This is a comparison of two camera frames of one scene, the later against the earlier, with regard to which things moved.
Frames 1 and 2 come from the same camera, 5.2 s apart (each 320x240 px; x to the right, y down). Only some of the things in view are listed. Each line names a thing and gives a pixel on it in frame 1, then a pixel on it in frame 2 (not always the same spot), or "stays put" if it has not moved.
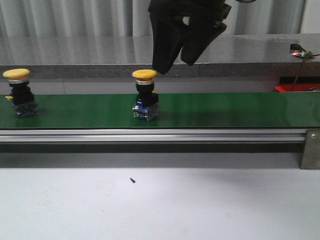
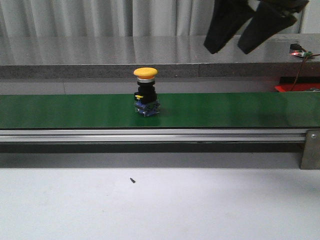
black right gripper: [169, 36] → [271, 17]
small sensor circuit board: [297, 50] stays put
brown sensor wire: [296, 78] stays put
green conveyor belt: [282, 110] stays put
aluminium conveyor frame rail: [153, 135] stays put
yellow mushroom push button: [22, 94] → [145, 98]
